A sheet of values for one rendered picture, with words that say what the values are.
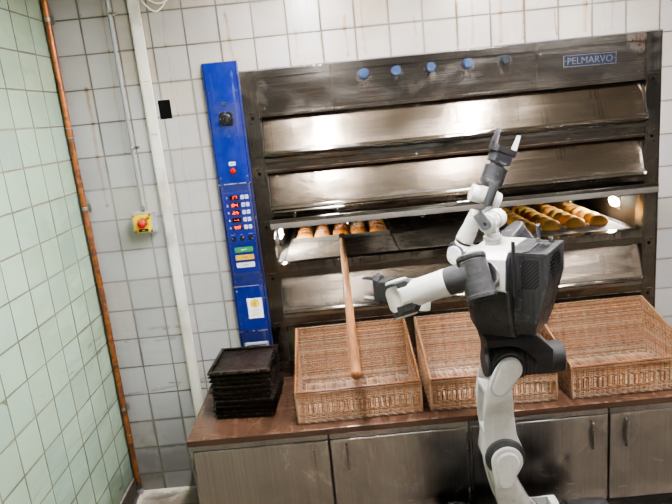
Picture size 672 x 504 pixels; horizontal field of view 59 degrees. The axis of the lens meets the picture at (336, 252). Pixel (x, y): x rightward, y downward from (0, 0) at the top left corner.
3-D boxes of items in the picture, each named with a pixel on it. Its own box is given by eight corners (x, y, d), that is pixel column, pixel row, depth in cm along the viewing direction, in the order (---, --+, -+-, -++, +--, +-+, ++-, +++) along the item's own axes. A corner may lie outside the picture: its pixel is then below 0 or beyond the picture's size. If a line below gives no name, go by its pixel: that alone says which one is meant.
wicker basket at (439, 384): (415, 366, 306) (411, 315, 299) (525, 356, 304) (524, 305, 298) (429, 413, 258) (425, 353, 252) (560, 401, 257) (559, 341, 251)
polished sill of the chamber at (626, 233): (279, 269, 301) (278, 261, 300) (636, 234, 299) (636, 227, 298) (278, 272, 295) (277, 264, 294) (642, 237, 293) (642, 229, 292)
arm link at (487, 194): (500, 179, 236) (490, 206, 238) (475, 171, 235) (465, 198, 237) (509, 181, 225) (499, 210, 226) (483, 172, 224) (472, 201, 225)
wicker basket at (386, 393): (299, 377, 306) (293, 327, 299) (408, 366, 306) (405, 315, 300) (296, 426, 258) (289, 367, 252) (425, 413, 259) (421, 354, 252)
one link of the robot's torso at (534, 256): (570, 319, 213) (568, 222, 205) (542, 356, 186) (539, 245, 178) (489, 310, 230) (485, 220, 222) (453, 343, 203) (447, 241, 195)
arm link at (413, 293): (388, 322, 196) (450, 302, 186) (376, 284, 198) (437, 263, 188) (401, 318, 206) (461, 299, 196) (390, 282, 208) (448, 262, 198)
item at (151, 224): (138, 232, 289) (135, 211, 287) (159, 230, 289) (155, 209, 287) (133, 235, 282) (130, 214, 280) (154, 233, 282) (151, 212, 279)
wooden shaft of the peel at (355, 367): (362, 380, 162) (361, 370, 162) (351, 381, 162) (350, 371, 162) (345, 241, 329) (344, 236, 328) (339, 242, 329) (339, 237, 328)
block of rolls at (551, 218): (488, 214, 366) (488, 205, 364) (566, 206, 365) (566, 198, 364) (519, 234, 307) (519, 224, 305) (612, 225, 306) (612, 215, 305)
